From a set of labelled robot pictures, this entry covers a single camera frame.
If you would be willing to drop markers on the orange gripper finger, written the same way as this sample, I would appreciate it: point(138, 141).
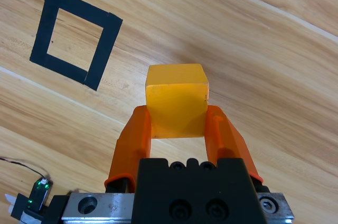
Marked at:
point(227, 139)
point(129, 144)

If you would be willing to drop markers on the yellow wooden block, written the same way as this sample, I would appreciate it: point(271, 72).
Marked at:
point(177, 102)

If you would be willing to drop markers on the small green circuit board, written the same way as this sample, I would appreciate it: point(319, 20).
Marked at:
point(39, 192)

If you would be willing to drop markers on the grey tape strip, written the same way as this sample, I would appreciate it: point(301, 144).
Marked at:
point(33, 217)

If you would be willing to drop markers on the black tape patch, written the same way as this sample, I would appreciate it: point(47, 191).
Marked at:
point(19, 205)

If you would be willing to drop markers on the white paper tag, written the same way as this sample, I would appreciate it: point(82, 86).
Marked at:
point(10, 200)

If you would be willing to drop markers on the black tape square outline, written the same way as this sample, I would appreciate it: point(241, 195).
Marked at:
point(47, 23)

